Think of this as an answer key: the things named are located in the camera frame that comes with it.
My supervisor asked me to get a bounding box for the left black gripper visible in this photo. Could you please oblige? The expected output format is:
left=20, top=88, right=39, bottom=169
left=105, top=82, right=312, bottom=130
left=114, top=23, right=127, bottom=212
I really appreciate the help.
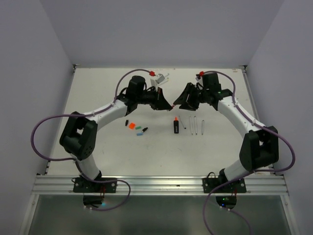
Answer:
left=136, top=86, right=172, bottom=110

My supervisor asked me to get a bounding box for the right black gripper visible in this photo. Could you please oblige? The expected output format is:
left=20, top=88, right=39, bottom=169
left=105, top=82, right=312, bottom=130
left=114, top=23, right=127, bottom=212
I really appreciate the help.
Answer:
left=174, top=82, right=209, bottom=110

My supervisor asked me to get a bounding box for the orange highlighter cap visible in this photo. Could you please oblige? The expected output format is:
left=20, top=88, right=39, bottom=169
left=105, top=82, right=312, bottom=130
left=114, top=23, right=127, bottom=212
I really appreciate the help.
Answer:
left=129, top=122, right=135, bottom=129

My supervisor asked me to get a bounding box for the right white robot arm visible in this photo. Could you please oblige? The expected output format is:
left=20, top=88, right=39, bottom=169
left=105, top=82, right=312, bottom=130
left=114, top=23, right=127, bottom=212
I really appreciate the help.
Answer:
left=174, top=71, right=279, bottom=192

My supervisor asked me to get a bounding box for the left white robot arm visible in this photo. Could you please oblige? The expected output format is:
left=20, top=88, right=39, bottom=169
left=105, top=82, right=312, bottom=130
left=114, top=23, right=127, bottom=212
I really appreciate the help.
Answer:
left=59, top=73, right=172, bottom=192

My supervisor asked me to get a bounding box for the aluminium front rail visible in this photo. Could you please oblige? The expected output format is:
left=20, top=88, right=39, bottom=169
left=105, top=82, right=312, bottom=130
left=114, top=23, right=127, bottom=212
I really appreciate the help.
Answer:
left=31, top=175, right=289, bottom=196

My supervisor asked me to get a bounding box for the aluminium rail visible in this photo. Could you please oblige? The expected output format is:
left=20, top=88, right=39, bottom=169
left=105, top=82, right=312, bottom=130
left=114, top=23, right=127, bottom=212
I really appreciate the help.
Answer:
left=241, top=65, right=278, bottom=176
left=31, top=175, right=289, bottom=196

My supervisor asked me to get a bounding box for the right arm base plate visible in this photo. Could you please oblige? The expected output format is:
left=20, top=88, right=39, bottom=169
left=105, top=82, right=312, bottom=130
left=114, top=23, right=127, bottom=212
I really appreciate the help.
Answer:
left=202, top=177, right=247, bottom=193

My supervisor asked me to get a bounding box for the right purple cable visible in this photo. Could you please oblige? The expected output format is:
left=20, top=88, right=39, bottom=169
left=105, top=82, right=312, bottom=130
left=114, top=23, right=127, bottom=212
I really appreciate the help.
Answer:
left=198, top=70, right=296, bottom=235

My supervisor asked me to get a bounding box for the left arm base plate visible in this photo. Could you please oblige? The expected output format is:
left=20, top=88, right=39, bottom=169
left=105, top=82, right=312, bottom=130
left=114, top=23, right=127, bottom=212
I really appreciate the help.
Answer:
left=71, top=177, right=117, bottom=193

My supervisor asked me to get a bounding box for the aluminium right side rail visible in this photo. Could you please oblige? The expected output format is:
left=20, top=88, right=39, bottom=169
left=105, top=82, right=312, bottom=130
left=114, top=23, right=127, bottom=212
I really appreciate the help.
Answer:
left=241, top=65, right=278, bottom=176

